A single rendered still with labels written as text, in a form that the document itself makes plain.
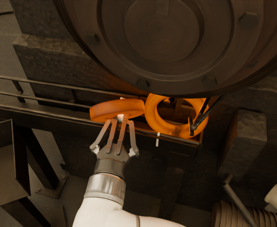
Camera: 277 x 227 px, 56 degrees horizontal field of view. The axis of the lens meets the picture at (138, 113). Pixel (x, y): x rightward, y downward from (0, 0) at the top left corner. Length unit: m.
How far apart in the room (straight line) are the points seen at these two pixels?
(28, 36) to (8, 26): 1.87
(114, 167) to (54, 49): 0.39
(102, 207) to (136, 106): 0.27
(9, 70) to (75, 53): 1.50
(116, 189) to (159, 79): 0.26
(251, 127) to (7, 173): 0.72
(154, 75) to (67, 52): 0.37
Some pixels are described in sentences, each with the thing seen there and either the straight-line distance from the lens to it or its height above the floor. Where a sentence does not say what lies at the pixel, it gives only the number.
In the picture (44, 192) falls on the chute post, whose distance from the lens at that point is 1.53.
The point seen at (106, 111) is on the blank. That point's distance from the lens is 0.67.
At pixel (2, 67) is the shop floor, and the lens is 2.31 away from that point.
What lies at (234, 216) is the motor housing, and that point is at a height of 0.53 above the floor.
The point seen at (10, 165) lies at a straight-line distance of 0.93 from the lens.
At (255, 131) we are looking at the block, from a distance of 0.73.
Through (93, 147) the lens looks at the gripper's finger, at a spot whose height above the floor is 0.77.
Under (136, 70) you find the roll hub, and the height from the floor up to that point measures 1.02.
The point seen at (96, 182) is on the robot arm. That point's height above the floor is 0.80.
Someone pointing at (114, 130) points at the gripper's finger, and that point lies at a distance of 0.69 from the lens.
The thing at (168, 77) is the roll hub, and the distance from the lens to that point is 0.48.
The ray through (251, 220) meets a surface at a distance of 0.87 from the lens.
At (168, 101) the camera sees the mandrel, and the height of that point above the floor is 0.75.
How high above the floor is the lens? 1.34
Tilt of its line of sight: 51 degrees down
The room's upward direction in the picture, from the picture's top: straight up
